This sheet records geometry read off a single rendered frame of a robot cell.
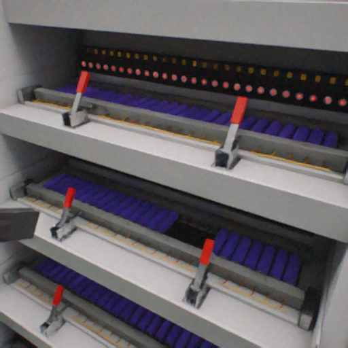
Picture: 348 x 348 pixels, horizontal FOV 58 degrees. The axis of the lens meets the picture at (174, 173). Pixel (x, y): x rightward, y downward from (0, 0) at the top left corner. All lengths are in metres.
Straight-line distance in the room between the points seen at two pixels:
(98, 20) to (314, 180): 0.37
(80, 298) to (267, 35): 0.58
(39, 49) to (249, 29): 0.45
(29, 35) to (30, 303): 0.54
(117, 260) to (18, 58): 0.42
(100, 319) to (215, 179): 0.39
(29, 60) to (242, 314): 0.59
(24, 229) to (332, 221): 0.33
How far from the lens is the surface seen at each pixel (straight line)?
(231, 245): 0.54
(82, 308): 0.70
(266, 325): 0.48
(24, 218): 0.35
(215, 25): 0.42
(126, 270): 0.52
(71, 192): 0.58
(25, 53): 0.71
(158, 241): 0.53
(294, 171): 0.42
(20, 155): 0.73
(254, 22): 0.41
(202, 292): 0.47
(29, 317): 0.75
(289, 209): 0.39
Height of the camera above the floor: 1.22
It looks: 12 degrees down
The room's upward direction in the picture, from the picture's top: 11 degrees clockwise
